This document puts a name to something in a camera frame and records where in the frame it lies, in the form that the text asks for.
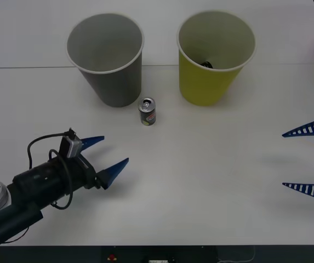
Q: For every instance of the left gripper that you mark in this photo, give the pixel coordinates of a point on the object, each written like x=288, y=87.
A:
x=81, y=175

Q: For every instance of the black drink can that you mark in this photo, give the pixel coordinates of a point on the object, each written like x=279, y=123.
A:
x=147, y=116

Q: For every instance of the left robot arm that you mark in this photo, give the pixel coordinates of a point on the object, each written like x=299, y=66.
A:
x=33, y=180

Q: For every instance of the red button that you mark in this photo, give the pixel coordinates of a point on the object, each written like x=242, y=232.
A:
x=111, y=257

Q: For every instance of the yellow-green plastic bin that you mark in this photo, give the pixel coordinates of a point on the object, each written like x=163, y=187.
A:
x=200, y=87

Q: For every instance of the black can, red-blue print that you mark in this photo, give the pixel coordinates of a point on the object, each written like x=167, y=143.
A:
x=207, y=65

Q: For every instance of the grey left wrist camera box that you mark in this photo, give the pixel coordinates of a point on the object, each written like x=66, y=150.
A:
x=71, y=146

